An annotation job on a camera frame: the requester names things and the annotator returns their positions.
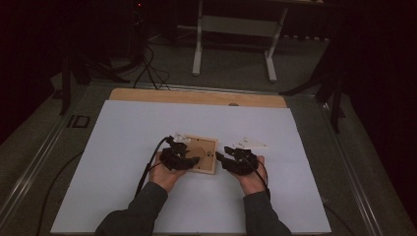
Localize right hand-held gripper black cable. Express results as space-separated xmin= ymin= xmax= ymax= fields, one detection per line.
xmin=242 ymin=153 xmax=271 ymax=201

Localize hand-held gripper black cable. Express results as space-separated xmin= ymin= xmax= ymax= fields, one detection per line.
xmin=135 ymin=136 xmax=171 ymax=198
xmin=242 ymin=153 xmax=271 ymax=201

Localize left hand-held gripper black cable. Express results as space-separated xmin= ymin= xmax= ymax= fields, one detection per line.
xmin=135 ymin=136 xmax=171 ymax=198

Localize wooden table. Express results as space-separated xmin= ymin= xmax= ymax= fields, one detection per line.
xmin=108 ymin=88 xmax=288 ymax=108

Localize black rectangular bracket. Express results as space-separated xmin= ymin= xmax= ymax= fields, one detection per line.
xmin=67 ymin=114 xmax=91 ymax=130

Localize person's left hand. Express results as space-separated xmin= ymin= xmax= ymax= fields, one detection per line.
xmin=149 ymin=151 xmax=188 ymax=194

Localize dark equipment stand red light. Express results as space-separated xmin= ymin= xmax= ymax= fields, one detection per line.
xmin=131 ymin=0 xmax=149 ymax=65

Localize metal floor rail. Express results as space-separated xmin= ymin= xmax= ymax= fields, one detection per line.
xmin=0 ymin=112 xmax=72 ymax=224
xmin=319 ymin=101 xmax=385 ymax=236
xmin=156 ymin=83 xmax=279 ymax=96

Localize black floor cables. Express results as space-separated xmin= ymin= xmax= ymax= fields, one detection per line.
xmin=132 ymin=45 xmax=171 ymax=91

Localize square wooden picture frame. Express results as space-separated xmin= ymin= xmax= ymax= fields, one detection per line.
xmin=178 ymin=133 xmax=219 ymax=176

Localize white metal desk frame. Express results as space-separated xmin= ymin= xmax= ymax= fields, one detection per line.
xmin=191 ymin=0 xmax=289 ymax=83

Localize black tripod stand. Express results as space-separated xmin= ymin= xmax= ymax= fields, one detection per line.
xmin=58 ymin=48 xmax=131 ymax=116
xmin=279 ymin=32 xmax=347 ymax=134

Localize person's right hand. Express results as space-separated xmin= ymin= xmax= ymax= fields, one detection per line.
xmin=229 ymin=155 xmax=267 ymax=197

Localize white table sheet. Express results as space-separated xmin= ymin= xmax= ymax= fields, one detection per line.
xmin=50 ymin=99 xmax=332 ymax=234

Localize thin black floor cable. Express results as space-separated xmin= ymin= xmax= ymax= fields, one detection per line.
xmin=34 ymin=150 xmax=85 ymax=236
xmin=323 ymin=203 xmax=355 ymax=236

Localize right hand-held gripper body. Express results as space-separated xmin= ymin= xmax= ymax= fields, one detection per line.
xmin=227 ymin=137 xmax=268 ymax=176

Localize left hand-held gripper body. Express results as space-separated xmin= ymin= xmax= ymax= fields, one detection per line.
xmin=159 ymin=133 xmax=191 ymax=171

